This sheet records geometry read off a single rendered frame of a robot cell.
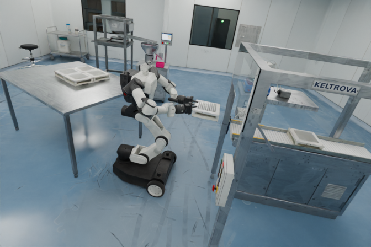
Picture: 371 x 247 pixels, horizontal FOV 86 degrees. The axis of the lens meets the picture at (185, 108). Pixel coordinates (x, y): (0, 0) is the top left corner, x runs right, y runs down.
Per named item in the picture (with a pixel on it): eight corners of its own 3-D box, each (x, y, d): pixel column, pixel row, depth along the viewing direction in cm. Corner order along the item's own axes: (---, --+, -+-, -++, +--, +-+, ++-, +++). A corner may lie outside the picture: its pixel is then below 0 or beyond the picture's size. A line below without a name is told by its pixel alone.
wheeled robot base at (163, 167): (107, 181, 224) (105, 157, 209) (127, 152, 270) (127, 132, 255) (162, 195, 216) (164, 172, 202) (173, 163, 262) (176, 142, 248)
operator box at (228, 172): (215, 205, 117) (224, 172, 106) (216, 183, 132) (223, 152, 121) (225, 208, 117) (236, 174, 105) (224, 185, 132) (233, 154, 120)
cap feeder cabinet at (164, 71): (134, 100, 423) (135, 64, 390) (141, 90, 474) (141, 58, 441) (164, 103, 425) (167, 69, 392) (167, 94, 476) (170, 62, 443)
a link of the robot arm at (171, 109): (180, 103, 178) (167, 104, 174) (181, 116, 178) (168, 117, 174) (175, 105, 189) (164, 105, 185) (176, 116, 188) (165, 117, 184)
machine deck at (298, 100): (240, 98, 167) (241, 94, 165) (237, 84, 201) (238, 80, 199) (317, 112, 162) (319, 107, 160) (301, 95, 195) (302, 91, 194)
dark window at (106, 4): (83, 30, 631) (79, -11, 582) (84, 30, 632) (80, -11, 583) (126, 35, 636) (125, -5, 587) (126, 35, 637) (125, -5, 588)
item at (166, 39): (159, 63, 425) (160, 31, 398) (159, 62, 434) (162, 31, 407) (169, 64, 426) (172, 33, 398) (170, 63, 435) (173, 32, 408)
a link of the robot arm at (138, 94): (146, 103, 149) (136, 85, 161) (137, 116, 154) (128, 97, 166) (158, 106, 157) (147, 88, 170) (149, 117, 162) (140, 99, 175)
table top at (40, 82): (-5, 75, 253) (-5, 72, 251) (79, 63, 339) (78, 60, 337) (64, 116, 187) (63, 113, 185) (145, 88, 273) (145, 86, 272)
